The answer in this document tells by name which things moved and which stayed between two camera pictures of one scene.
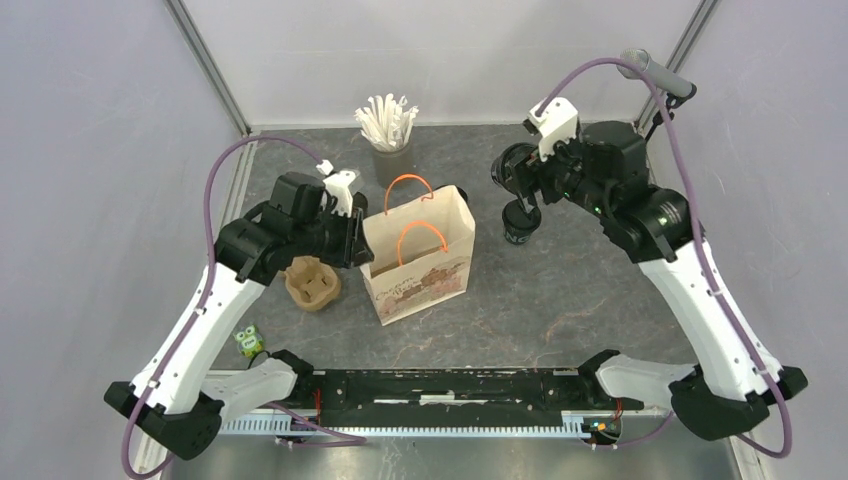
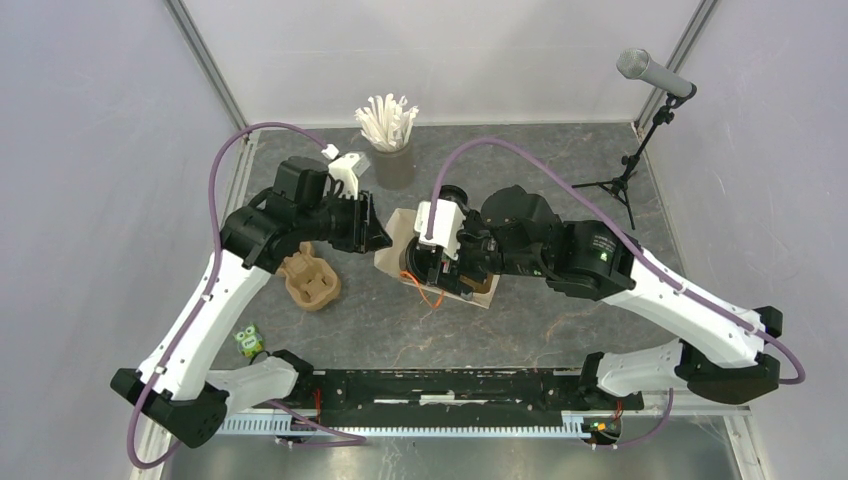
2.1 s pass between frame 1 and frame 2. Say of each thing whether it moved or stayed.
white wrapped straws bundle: stayed
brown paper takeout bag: moved
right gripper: moved
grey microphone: stayed
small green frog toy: stayed
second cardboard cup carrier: stayed
